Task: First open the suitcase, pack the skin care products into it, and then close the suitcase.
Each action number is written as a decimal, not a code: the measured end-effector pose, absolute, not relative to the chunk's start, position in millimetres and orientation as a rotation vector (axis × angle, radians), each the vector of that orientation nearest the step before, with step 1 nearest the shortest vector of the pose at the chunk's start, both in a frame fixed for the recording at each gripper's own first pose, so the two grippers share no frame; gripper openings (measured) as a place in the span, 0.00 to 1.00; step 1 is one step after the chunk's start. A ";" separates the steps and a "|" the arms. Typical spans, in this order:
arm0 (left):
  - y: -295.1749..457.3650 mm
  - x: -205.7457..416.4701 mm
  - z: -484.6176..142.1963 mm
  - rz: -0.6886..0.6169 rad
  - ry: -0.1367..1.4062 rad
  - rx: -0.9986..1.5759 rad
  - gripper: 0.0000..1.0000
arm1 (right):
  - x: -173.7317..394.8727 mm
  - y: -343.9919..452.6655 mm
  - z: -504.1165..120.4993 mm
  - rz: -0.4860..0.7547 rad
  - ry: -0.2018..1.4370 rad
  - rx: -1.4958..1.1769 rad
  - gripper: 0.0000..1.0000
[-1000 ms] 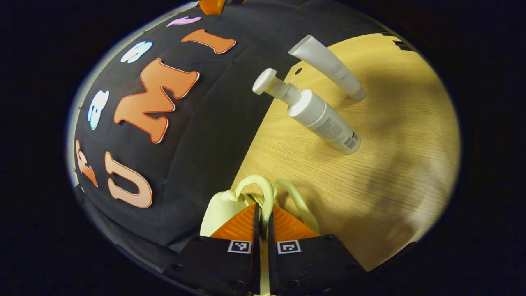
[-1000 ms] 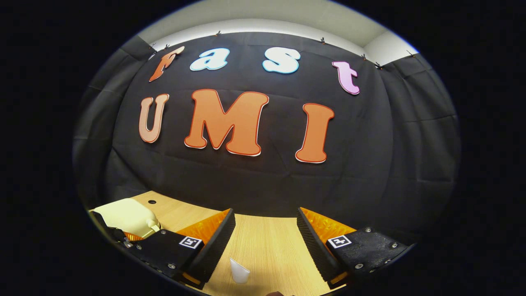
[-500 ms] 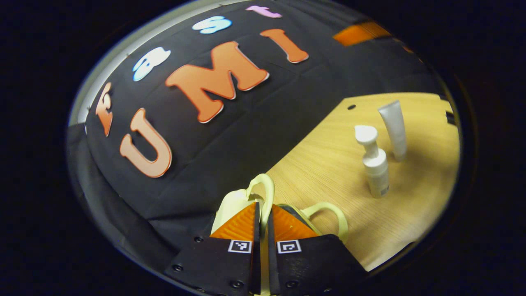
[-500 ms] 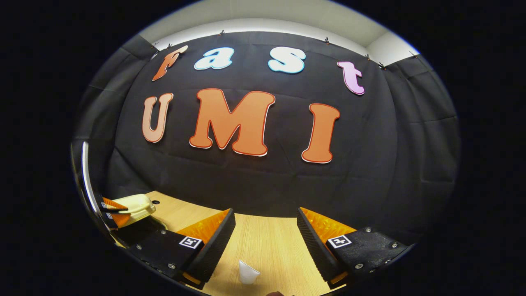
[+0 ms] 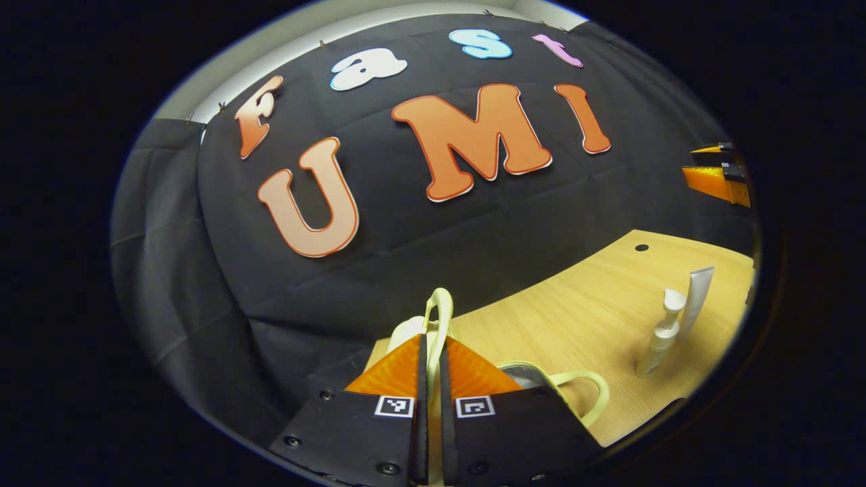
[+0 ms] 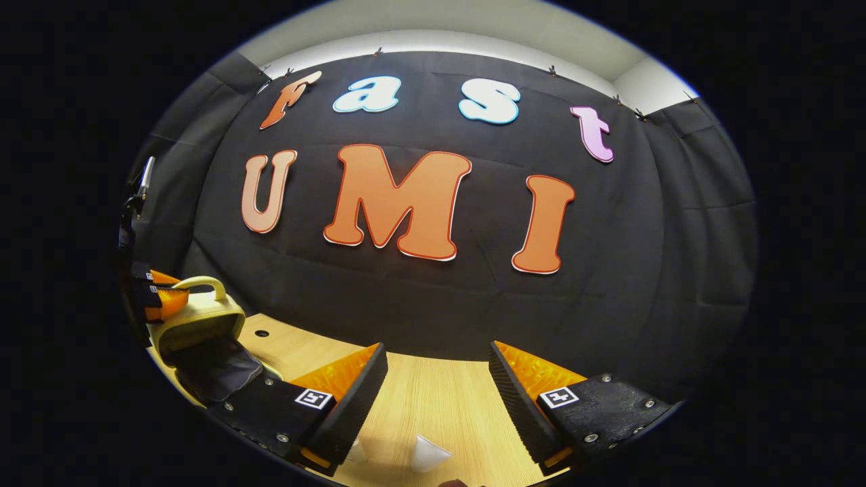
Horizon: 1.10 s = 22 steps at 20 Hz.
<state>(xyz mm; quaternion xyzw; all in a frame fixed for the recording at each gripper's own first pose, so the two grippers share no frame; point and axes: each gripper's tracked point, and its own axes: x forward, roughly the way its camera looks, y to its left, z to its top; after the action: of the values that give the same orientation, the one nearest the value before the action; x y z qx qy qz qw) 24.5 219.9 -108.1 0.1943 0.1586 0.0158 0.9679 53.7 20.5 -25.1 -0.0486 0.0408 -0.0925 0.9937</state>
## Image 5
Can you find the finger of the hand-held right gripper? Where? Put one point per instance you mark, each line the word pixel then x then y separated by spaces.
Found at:
pixel 717 184
pixel 714 157

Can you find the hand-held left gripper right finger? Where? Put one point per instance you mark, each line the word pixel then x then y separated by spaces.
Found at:
pixel 446 433

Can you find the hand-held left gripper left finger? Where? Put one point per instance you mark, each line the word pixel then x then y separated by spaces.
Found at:
pixel 422 433

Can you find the pale yellow suitcase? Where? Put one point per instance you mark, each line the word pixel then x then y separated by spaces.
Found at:
pixel 400 335

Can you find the white squeeze tube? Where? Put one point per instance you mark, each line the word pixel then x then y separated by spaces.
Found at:
pixel 697 297

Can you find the white pump bottle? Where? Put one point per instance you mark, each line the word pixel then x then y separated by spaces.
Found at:
pixel 659 345

